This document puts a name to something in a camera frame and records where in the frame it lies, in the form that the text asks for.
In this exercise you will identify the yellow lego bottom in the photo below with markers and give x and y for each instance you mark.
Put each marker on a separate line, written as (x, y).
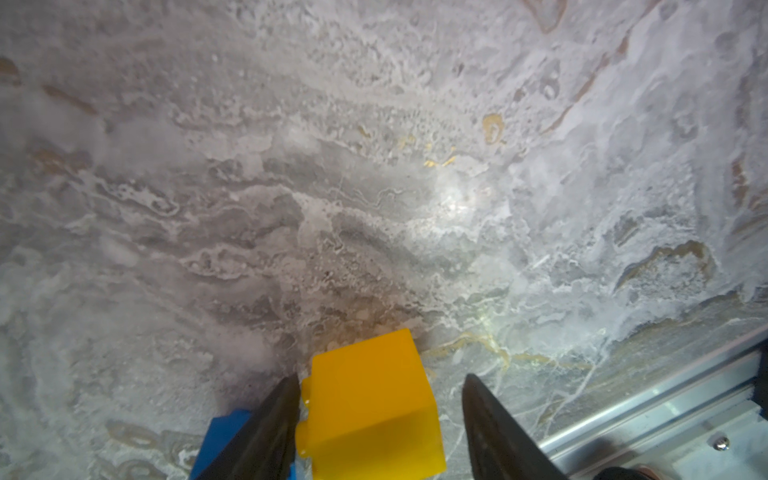
(371, 413)

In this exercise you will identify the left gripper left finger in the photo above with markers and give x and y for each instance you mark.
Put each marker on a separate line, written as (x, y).
(265, 449)

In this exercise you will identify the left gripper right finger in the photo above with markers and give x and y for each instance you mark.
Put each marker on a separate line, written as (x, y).
(498, 446)

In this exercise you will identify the blue lego bottom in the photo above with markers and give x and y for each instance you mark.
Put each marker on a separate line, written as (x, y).
(221, 431)

